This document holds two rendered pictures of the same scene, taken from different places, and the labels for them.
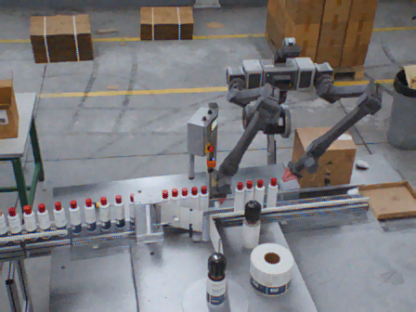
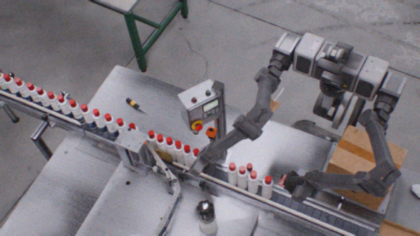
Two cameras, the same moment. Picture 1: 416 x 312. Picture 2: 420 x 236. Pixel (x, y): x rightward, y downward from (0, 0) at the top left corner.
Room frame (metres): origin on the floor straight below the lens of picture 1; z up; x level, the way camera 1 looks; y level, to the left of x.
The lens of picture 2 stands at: (1.63, -0.86, 3.29)
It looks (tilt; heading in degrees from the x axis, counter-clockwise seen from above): 58 degrees down; 42
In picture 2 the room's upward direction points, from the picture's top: 6 degrees counter-clockwise
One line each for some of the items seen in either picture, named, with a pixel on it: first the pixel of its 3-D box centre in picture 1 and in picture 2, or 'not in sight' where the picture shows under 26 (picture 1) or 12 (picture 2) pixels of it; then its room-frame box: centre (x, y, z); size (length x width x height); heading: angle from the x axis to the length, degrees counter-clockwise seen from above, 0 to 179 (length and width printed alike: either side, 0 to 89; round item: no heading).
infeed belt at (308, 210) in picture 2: (223, 216); (218, 177); (2.48, -0.11, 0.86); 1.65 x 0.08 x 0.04; 102
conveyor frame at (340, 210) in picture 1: (223, 217); (218, 178); (2.48, -0.11, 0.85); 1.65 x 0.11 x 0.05; 102
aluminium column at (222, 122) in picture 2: (212, 158); (220, 124); (2.62, -0.04, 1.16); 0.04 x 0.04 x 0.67; 12
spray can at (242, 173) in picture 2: (248, 196); (242, 177); (2.51, -0.24, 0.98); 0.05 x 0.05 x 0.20
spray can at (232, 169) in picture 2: (239, 198); (232, 173); (2.50, -0.19, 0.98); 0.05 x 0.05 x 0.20
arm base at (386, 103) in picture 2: (325, 83); (384, 105); (2.97, -0.67, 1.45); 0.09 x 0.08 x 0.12; 98
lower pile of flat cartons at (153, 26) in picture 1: (166, 22); not in sight; (6.90, 0.51, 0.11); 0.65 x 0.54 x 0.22; 95
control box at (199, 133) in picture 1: (202, 132); (200, 105); (2.54, 0.01, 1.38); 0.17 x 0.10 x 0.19; 157
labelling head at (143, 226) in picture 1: (148, 215); (136, 150); (2.31, 0.29, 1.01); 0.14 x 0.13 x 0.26; 102
